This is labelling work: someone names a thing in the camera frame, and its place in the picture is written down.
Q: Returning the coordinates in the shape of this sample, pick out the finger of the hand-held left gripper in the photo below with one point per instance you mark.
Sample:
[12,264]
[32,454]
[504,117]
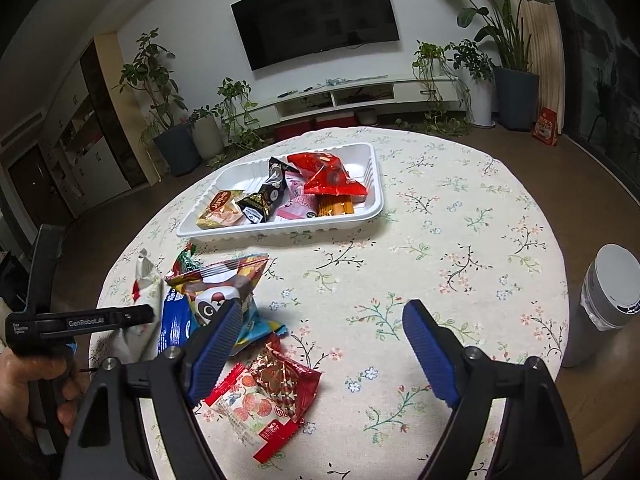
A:
[136,317]

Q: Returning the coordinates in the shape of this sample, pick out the light blue toy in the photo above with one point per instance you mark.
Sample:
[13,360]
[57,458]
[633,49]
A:
[336,81]

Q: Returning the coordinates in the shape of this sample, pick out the red storage box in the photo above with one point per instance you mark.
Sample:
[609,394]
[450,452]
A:
[336,121]

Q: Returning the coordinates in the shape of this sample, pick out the lilac snack packet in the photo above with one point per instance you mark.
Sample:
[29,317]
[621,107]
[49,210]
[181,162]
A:
[300,207]

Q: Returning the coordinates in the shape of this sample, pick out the green snack packet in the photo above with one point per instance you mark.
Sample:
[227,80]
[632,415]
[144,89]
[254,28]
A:
[186,261]

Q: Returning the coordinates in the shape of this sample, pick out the yellow cartoon snack packet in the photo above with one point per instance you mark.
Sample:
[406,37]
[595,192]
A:
[222,207]

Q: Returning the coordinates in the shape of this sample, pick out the long orange snack packet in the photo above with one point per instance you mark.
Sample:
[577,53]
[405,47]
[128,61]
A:
[335,206]

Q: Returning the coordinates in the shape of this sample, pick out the white television cabinet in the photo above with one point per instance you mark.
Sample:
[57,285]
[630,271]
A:
[300,105]

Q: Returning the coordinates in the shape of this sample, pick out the white snack wrapper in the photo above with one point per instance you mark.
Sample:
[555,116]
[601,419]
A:
[131,342]

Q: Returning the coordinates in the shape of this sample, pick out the blue snack packet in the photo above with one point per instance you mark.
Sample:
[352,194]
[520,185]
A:
[175,322]

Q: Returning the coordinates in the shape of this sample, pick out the tall leafy houseplant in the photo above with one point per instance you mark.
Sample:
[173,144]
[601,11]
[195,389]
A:
[155,75]

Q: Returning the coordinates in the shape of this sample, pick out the dark grey plant pot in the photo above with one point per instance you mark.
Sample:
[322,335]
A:
[177,150]

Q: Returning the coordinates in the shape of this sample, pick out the dark glass sliding door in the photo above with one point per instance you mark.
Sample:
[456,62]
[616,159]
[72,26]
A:
[600,60]

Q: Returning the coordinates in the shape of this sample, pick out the bushy green houseplant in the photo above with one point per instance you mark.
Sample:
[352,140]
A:
[470,60]

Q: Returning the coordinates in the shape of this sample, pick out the panda print snack packet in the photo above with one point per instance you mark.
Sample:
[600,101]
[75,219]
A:
[230,280]

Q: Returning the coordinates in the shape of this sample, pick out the large dark square planter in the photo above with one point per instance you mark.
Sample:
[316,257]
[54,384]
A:
[517,100]

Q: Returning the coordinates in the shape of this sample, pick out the wall-mounted black television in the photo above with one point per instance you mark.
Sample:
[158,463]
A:
[315,15]

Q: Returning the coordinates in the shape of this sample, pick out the grey bin with white lid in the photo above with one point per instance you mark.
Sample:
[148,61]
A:
[600,310]

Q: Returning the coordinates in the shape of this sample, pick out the hanging pothos plant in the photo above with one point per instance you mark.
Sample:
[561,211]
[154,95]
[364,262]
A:
[430,65]

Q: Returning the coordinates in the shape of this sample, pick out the person's left hand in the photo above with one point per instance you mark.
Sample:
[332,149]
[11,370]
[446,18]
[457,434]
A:
[15,380]

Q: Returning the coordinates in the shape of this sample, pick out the large broad-leaf plant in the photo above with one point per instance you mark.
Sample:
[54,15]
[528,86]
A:
[500,20]

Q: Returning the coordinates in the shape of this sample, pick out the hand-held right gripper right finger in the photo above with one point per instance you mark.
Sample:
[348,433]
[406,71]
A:
[432,355]

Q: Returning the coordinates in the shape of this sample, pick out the white plant pot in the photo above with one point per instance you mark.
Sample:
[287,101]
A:
[480,102]

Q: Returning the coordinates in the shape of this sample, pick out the trailing green vine plant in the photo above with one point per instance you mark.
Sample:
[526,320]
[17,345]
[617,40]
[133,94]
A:
[240,105]

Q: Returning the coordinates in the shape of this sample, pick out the light grey plant pot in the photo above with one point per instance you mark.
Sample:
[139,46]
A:
[207,137]

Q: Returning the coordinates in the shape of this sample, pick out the red gold foil snack packet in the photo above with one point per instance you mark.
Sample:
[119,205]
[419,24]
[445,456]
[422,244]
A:
[285,375]

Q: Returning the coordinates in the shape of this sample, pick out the small white bowl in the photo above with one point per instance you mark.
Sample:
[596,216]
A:
[368,116]

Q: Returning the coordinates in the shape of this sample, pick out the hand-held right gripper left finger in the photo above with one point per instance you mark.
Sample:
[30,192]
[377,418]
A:
[212,355]

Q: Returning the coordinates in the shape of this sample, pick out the red paper bag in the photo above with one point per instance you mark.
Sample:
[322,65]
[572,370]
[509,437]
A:
[545,127]

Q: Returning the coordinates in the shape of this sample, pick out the white wall cabinet unit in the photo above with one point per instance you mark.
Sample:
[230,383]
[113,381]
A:
[85,150]

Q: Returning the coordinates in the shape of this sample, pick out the beige curtain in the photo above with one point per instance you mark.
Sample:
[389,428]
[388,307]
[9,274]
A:
[540,35]

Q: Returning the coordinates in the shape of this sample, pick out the white plastic tray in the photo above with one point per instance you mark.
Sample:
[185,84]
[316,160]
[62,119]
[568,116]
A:
[367,175]

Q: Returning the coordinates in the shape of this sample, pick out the plain red snack packet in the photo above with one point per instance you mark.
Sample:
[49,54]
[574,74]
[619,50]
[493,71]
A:
[325,172]

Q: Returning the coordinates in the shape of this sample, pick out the black gold snack packet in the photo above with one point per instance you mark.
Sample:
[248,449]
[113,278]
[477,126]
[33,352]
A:
[260,202]

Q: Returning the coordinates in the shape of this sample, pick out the red strawberry print snack packet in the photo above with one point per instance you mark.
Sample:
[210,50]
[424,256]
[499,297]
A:
[245,405]

